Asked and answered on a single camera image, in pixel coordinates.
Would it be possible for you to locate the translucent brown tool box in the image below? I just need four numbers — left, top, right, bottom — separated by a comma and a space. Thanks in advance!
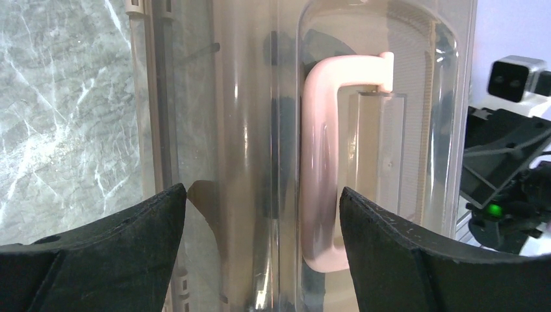
125, 1, 477, 311

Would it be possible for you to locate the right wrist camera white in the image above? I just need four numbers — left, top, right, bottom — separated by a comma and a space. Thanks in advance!
472, 55, 550, 117

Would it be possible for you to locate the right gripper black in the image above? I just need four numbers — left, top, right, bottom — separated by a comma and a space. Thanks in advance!
460, 107, 550, 254

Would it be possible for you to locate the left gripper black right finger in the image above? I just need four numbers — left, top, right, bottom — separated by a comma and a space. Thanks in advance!
340, 187, 550, 311

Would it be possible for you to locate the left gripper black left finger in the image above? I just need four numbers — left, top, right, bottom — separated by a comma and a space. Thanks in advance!
1, 184, 186, 311

